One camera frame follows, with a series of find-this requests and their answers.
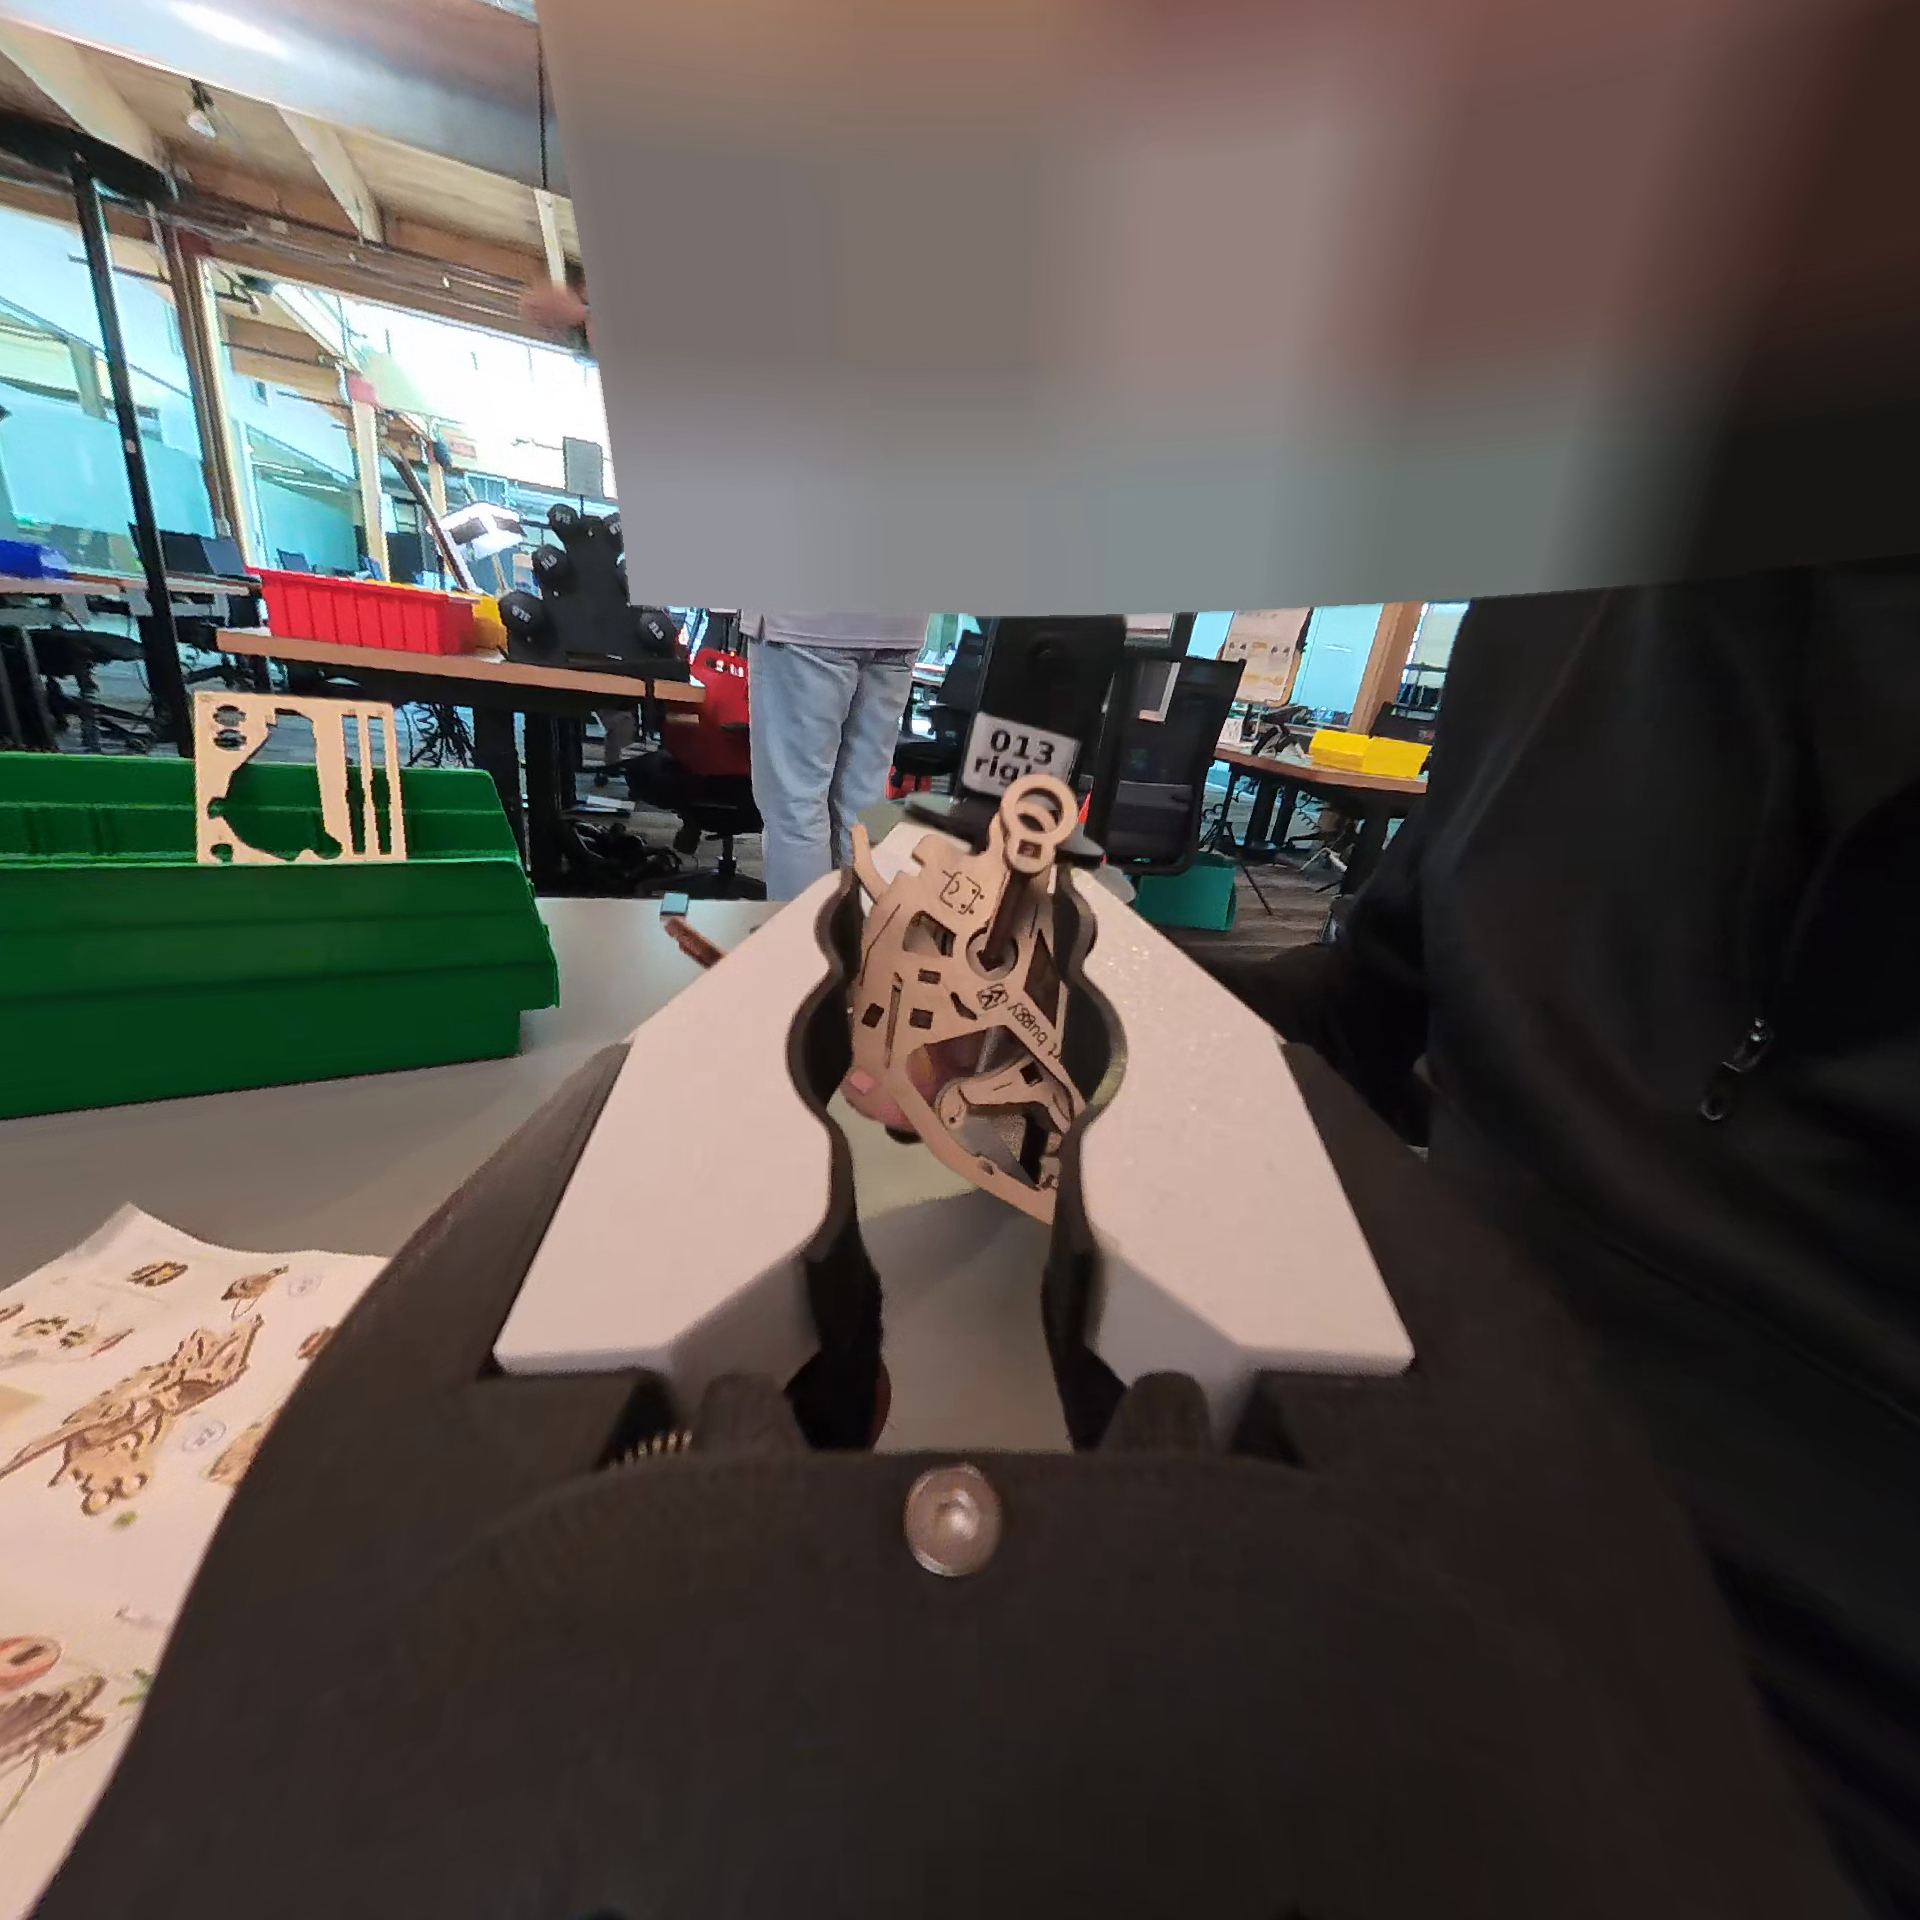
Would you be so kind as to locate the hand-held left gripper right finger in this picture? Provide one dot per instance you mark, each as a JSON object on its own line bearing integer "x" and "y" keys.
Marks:
{"x": 1244, "y": 1199}

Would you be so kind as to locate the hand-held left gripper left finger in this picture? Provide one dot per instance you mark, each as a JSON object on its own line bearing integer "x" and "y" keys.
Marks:
{"x": 676, "y": 1199}

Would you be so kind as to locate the wooden model chassis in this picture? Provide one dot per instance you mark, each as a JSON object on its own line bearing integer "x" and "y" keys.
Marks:
{"x": 960, "y": 976}

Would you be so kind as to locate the person's right hand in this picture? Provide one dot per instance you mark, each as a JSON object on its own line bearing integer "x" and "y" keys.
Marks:
{"x": 878, "y": 1104}

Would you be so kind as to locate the black mesh office chair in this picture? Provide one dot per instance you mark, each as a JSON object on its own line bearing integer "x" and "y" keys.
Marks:
{"x": 1163, "y": 752}

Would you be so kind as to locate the teal storage box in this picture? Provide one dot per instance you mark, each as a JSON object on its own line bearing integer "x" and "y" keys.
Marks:
{"x": 1194, "y": 897}

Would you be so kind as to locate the wooden top desk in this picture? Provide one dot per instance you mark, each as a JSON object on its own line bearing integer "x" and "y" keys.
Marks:
{"x": 450, "y": 669}
{"x": 105, "y": 593}
{"x": 1321, "y": 781}

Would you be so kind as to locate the yellow storage bin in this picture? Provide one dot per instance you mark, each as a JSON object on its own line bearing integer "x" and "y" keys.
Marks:
{"x": 487, "y": 623}
{"x": 1364, "y": 752}

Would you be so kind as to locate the red office chair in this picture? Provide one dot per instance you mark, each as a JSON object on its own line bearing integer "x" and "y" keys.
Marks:
{"x": 714, "y": 735}

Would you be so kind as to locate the black dumbbell rack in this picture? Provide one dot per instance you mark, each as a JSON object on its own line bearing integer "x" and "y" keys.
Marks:
{"x": 578, "y": 602}

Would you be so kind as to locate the wooden cutout sheet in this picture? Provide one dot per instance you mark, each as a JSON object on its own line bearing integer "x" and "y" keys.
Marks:
{"x": 218, "y": 812}

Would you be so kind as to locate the instruction booklet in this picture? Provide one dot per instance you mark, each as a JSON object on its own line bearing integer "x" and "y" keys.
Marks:
{"x": 121, "y": 1501}

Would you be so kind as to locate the red storage bin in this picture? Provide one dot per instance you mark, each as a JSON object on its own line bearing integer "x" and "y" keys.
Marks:
{"x": 360, "y": 608}

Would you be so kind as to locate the black light stand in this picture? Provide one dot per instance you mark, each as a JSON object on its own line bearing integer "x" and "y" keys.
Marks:
{"x": 129, "y": 421}

